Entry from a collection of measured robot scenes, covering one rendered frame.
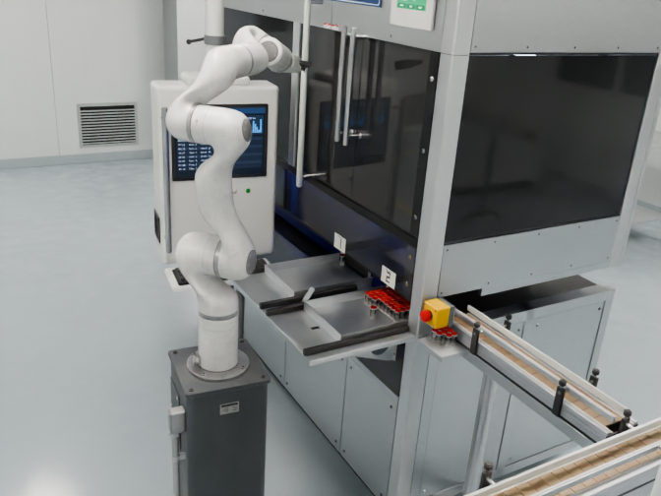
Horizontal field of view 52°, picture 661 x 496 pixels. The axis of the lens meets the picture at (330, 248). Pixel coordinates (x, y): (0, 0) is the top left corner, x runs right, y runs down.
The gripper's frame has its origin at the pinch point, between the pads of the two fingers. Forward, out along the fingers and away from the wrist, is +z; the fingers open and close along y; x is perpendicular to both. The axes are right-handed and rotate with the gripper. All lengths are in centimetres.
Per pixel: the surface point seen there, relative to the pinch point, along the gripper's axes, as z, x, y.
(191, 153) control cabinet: 30, -31, -46
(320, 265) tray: 37, -74, 7
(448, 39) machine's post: -32, 4, 53
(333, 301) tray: 5, -82, 18
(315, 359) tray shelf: -32, -93, 18
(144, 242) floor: 250, -100, -164
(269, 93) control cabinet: 41.7, -5.3, -17.8
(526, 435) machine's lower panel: 46, -141, 96
